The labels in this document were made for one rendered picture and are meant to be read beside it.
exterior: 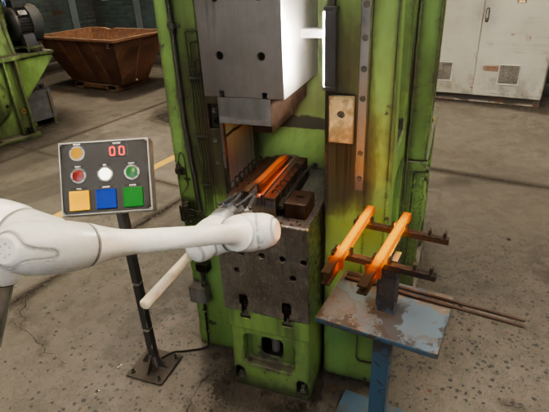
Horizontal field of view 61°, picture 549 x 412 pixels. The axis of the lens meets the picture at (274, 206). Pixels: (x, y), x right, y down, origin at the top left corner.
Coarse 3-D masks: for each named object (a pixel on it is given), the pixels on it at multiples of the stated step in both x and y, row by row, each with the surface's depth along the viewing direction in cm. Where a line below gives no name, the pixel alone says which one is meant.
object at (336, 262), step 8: (368, 208) 165; (360, 216) 161; (368, 216) 160; (360, 224) 156; (352, 232) 151; (360, 232) 154; (344, 240) 147; (352, 240) 147; (344, 248) 143; (328, 256) 139; (336, 256) 140; (344, 256) 141; (328, 264) 134; (336, 264) 137; (328, 272) 131; (336, 272) 137; (328, 280) 134
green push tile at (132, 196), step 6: (138, 186) 178; (126, 192) 178; (132, 192) 178; (138, 192) 178; (126, 198) 178; (132, 198) 178; (138, 198) 178; (126, 204) 178; (132, 204) 178; (138, 204) 178
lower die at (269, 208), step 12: (276, 156) 214; (264, 168) 202; (288, 168) 200; (300, 168) 202; (252, 180) 192; (276, 180) 189; (288, 180) 190; (264, 192) 179; (276, 192) 180; (264, 204) 179; (276, 204) 178
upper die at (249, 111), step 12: (288, 96) 176; (300, 96) 189; (228, 108) 165; (240, 108) 164; (252, 108) 162; (264, 108) 161; (276, 108) 165; (288, 108) 177; (228, 120) 168; (240, 120) 166; (252, 120) 164; (264, 120) 163; (276, 120) 167
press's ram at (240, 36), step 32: (224, 0) 149; (256, 0) 145; (288, 0) 149; (224, 32) 153; (256, 32) 150; (288, 32) 153; (320, 32) 161; (224, 64) 158; (256, 64) 154; (288, 64) 156; (256, 96) 160
